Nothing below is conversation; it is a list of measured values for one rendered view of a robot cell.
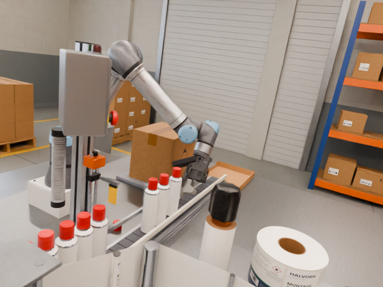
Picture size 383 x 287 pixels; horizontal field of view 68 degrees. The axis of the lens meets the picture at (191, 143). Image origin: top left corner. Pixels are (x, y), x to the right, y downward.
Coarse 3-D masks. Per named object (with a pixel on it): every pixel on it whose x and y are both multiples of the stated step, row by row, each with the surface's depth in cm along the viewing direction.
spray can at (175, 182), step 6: (174, 168) 111; (180, 168) 112; (174, 174) 111; (180, 174) 112; (174, 180) 111; (180, 180) 112; (174, 186) 111; (180, 186) 113; (174, 192) 112; (174, 198) 113; (168, 204) 114; (174, 204) 114; (168, 210) 115; (174, 210) 115; (168, 216) 115
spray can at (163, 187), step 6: (162, 174) 104; (162, 180) 103; (168, 180) 104; (162, 186) 103; (168, 186) 104; (162, 192) 103; (168, 192) 104; (162, 198) 104; (168, 198) 106; (162, 204) 104; (162, 210) 105; (156, 216) 106; (162, 216) 106; (156, 222) 106
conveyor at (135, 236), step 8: (200, 184) 151; (208, 184) 152; (200, 192) 141; (208, 192) 143; (184, 200) 131; (200, 200) 133; (168, 224) 110; (136, 232) 102; (160, 232) 104; (120, 240) 96; (128, 240) 97; (136, 240) 98; (152, 240) 99; (112, 248) 92; (120, 248) 92
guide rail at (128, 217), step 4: (212, 164) 160; (140, 208) 102; (132, 212) 99; (136, 212) 99; (140, 212) 102; (128, 216) 96; (132, 216) 98; (120, 220) 93; (124, 220) 94; (128, 220) 96; (112, 224) 90; (116, 224) 91; (120, 224) 92; (108, 228) 88; (112, 228) 89; (108, 232) 88
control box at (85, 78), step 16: (64, 64) 61; (80, 64) 62; (96, 64) 64; (64, 80) 62; (80, 80) 63; (96, 80) 65; (64, 96) 63; (80, 96) 64; (96, 96) 66; (64, 112) 64; (80, 112) 65; (96, 112) 67; (64, 128) 65; (80, 128) 66; (96, 128) 68
